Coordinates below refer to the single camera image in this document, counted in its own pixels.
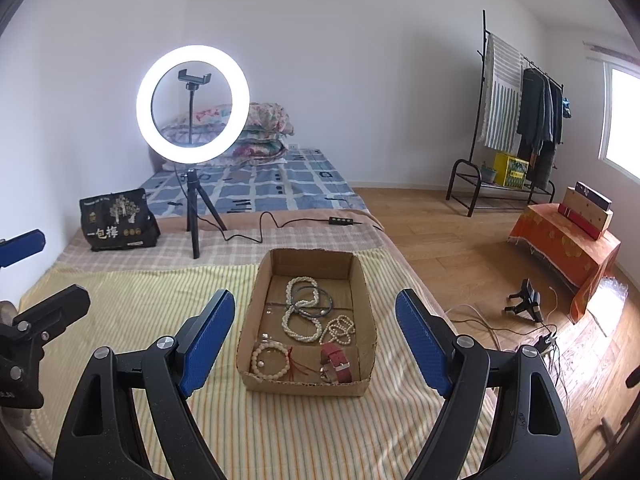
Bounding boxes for yellow striped blanket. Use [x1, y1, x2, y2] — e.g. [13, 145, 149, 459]
[17, 247, 502, 480]

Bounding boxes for orange cloth covered table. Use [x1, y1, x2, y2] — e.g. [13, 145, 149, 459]
[508, 203, 622, 324]

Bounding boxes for floor cables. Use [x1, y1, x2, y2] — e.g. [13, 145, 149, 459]
[444, 284, 573, 411]

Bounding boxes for twisted pearl necklace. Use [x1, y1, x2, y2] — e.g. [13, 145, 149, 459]
[282, 276, 324, 345]

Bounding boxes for black printed bag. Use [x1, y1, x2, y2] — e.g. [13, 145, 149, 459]
[78, 188, 161, 253]

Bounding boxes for black ring light cable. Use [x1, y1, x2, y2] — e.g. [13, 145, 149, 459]
[197, 211, 385, 244]

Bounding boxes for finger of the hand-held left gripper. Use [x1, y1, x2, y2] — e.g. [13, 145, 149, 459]
[0, 228, 47, 269]
[12, 283, 91, 347]

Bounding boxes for beige checked sheet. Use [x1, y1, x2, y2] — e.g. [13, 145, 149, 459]
[52, 211, 387, 274]

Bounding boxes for cream beaded bracelet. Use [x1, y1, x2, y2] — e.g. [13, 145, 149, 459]
[251, 342, 292, 380]

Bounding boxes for folded floral quilt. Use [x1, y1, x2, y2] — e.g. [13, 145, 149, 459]
[159, 102, 296, 166]

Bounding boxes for black phone holder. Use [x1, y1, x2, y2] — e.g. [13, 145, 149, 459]
[178, 68, 214, 147]

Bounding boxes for yellow box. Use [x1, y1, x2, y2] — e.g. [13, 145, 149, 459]
[493, 151, 530, 190]

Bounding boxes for dark hanging clothes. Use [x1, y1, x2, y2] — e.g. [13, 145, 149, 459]
[516, 67, 564, 162]

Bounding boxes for stacked gift boxes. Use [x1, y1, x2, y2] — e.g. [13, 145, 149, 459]
[557, 181, 614, 241]

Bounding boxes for black clothes rack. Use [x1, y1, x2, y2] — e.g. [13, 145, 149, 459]
[446, 9, 566, 219]

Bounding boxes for black bangle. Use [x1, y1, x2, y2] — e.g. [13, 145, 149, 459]
[292, 282, 334, 319]

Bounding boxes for red watch strap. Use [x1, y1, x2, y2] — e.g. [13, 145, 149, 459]
[319, 342, 353, 384]

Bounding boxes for small black floor tripod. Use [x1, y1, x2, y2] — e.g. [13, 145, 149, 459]
[501, 279, 545, 324]

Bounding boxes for small pearl bracelet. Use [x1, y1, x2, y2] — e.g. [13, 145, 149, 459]
[322, 313, 356, 347]

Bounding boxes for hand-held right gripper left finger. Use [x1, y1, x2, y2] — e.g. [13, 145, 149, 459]
[52, 289, 236, 480]

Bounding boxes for striped hanging towel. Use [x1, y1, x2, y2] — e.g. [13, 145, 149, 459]
[479, 32, 524, 154]

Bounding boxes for cardboard box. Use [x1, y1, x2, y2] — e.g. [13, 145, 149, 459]
[235, 248, 379, 397]

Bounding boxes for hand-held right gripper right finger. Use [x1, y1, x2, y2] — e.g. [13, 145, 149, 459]
[394, 288, 581, 480]

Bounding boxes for white ring light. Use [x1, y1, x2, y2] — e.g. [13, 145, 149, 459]
[136, 44, 250, 165]

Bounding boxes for blue plaid bedsheet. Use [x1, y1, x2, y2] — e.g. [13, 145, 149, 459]
[137, 147, 369, 219]

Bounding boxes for window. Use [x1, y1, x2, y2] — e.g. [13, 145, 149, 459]
[602, 54, 640, 182]

